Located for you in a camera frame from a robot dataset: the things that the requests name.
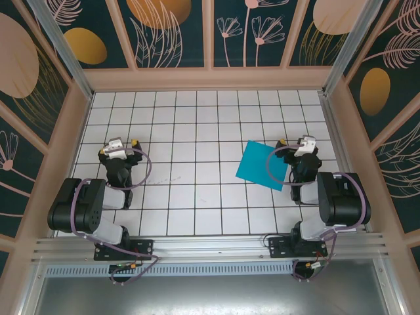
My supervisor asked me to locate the blue cloth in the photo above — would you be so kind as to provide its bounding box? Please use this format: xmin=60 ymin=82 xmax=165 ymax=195
xmin=235 ymin=140 xmax=290 ymax=192

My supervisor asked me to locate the grey metal shelf plate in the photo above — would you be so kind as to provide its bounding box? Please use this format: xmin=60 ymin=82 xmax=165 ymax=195
xmin=31 ymin=258 xmax=400 ymax=315

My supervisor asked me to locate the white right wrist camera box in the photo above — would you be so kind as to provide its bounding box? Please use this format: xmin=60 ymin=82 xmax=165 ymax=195
xmin=293 ymin=135 xmax=317 ymax=158

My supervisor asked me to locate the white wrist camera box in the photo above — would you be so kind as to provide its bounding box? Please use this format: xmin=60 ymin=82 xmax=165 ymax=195
xmin=102 ymin=138 xmax=127 ymax=160
xmin=293 ymin=135 xmax=317 ymax=158

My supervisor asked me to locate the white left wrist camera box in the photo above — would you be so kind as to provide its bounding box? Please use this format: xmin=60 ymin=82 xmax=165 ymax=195
xmin=102 ymin=138 xmax=127 ymax=160

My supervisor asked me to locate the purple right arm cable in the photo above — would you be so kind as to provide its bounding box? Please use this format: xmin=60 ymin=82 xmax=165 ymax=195
xmin=266 ymin=144 xmax=369 ymax=282

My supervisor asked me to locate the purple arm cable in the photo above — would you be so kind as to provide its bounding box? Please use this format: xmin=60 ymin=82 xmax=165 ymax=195
xmin=266 ymin=144 xmax=369 ymax=282
xmin=70 ymin=146 xmax=161 ymax=285

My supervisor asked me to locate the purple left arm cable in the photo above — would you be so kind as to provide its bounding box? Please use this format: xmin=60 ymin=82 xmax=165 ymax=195
xmin=70 ymin=146 xmax=161 ymax=285

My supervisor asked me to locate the aluminium table side rail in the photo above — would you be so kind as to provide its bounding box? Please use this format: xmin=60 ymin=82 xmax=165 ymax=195
xmin=318 ymin=91 xmax=373 ymax=234

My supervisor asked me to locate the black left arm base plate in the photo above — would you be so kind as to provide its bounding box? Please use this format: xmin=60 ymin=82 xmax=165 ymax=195
xmin=93 ymin=238 xmax=155 ymax=262

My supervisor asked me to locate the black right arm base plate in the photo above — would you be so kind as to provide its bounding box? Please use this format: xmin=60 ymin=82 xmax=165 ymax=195
xmin=268 ymin=236 xmax=329 ymax=259

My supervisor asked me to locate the aluminium frame post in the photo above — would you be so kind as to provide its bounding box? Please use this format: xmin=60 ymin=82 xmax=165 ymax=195
xmin=321 ymin=0 xmax=385 ymax=96
xmin=27 ymin=0 xmax=95 ymax=101

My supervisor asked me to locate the long aluminium mounting rail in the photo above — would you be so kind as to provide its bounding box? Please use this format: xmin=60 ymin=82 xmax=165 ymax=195
xmin=30 ymin=232 xmax=390 ymax=265

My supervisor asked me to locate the grey slotted cable duct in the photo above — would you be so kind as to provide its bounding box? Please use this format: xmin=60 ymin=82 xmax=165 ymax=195
xmin=45 ymin=261 xmax=297 ymax=277

